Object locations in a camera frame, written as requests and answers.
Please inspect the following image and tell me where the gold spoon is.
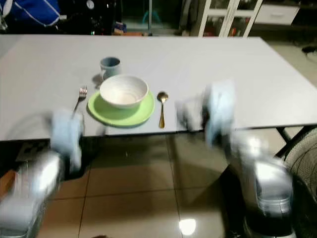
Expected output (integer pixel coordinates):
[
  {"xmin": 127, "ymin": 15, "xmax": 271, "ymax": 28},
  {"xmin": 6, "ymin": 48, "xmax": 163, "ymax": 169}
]
[{"xmin": 157, "ymin": 91, "xmax": 169, "ymax": 129}]

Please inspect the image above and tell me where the green plate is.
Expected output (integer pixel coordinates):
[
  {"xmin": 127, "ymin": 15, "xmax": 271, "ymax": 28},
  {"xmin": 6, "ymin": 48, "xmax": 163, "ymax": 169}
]
[{"xmin": 88, "ymin": 91, "xmax": 155, "ymax": 127}]

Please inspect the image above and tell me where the white ceramic bowl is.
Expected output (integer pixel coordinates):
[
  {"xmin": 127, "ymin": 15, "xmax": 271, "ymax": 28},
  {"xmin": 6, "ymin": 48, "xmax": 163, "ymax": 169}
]
[{"xmin": 100, "ymin": 75, "xmax": 149, "ymax": 109}]

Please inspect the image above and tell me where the black chair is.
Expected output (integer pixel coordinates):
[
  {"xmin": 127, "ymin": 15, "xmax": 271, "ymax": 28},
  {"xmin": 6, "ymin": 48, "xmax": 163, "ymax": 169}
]
[{"xmin": 220, "ymin": 164, "xmax": 253, "ymax": 238}]

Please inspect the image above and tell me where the white glass door cabinet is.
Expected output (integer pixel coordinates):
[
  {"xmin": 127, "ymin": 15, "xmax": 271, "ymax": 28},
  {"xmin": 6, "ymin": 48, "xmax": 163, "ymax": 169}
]
[{"xmin": 193, "ymin": 0, "xmax": 262, "ymax": 38}]

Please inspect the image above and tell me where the blue ceramic mug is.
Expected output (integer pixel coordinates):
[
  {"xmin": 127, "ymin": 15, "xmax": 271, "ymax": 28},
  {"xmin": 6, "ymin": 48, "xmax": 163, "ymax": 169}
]
[{"xmin": 100, "ymin": 57, "xmax": 122, "ymax": 81}]

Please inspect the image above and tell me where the black white checkerboard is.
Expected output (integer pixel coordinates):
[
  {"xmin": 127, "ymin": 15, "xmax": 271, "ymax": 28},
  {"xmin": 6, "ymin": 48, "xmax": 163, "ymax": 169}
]
[{"xmin": 16, "ymin": 141, "xmax": 41, "ymax": 162}]

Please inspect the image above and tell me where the black fan grille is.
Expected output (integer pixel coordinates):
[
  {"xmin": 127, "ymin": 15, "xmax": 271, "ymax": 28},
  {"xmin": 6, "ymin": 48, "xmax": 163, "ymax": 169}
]
[{"xmin": 280, "ymin": 126, "xmax": 317, "ymax": 238}]

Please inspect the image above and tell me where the silver fork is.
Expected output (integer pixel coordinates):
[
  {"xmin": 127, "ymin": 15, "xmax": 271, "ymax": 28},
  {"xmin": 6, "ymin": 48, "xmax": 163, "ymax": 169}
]
[{"xmin": 73, "ymin": 86, "xmax": 88, "ymax": 117}]

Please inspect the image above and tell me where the white drawer unit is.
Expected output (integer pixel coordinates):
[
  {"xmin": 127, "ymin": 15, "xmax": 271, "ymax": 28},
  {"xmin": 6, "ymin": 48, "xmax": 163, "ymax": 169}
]
[{"xmin": 254, "ymin": 2, "xmax": 300, "ymax": 25}]

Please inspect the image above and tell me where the black appliance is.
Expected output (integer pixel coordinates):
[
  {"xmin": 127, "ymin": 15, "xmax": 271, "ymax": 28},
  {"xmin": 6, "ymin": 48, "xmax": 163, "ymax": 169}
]
[{"xmin": 62, "ymin": 0, "xmax": 117, "ymax": 35}]

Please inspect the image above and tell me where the blue bag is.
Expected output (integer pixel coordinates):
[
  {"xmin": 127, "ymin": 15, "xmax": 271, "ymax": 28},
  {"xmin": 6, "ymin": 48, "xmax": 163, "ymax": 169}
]
[{"xmin": 2, "ymin": 0, "xmax": 62, "ymax": 28}]

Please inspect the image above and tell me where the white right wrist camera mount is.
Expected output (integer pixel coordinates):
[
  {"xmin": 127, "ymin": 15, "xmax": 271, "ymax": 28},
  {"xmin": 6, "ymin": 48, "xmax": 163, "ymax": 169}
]
[{"xmin": 206, "ymin": 82, "xmax": 236, "ymax": 144}]

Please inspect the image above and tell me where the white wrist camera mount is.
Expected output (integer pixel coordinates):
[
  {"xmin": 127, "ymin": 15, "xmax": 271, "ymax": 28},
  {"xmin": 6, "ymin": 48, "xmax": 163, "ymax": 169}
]
[
  {"xmin": 206, "ymin": 82, "xmax": 236, "ymax": 144},
  {"xmin": 52, "ymin": 110, "xmax": 84, "ymax": 172}
]

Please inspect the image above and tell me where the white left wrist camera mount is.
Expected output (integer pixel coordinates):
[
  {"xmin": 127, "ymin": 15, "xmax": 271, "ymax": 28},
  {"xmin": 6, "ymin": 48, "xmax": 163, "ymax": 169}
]
[{"xmin": 52, "ymin": 110, "xmax": 84, "ymax": 172}]

